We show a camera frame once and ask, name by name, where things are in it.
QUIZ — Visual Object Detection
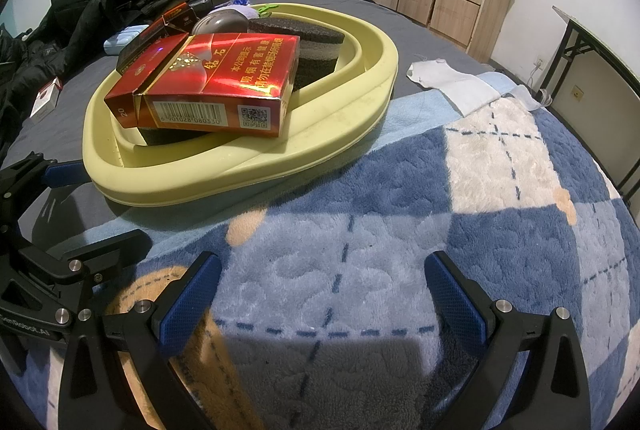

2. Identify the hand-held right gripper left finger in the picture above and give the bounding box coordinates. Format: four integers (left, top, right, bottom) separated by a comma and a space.
57, 251, 223, 430

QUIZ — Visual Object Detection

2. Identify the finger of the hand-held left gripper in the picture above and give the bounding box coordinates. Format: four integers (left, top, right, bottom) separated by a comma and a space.
0, 152, 93, 231
17, 230, 151, 291

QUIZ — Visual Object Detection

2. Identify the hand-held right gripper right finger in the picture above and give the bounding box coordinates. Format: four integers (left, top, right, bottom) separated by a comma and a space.
424, 251, 593, 430

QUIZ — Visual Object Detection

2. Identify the dark red box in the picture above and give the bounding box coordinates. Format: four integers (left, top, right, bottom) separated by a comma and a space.
116, 35, 190, 76

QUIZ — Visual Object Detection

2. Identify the red and gold box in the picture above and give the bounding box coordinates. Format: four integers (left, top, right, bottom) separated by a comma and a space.
104, 32, 301, 139

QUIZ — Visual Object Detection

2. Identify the black box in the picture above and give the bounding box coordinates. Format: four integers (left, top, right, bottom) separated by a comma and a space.
161, 5, 199, 35

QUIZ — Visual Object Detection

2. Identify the silver computer mouse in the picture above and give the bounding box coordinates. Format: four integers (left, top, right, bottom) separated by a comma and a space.
191, 9, 249, 36

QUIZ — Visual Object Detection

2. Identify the pale yellow plastic basin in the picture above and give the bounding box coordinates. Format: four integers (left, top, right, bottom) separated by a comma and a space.
82, 1, 399, 209

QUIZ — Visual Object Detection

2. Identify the large round black sponge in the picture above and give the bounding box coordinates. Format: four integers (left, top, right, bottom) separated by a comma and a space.
248, 16, 346, 92

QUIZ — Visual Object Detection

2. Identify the small white and red box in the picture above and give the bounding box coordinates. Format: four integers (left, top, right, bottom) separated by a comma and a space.
30, 77, 63, 118

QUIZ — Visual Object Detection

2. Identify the blue plaid plush blanket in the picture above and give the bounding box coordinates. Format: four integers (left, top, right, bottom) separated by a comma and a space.
0, 72, 636, 430

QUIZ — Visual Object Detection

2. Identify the light blue case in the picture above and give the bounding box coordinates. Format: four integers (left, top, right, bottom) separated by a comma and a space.
103, 25, 143, 56

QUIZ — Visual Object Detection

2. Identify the light blue cloth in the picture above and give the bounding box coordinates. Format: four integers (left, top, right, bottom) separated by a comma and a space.
510, 85, 548, 111

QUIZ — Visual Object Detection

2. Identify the white sock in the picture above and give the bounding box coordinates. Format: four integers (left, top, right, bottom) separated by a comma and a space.
406, 57, 501, 118

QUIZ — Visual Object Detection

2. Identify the black folding table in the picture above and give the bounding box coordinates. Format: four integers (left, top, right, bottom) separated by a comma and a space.
551, 5, 640, 201

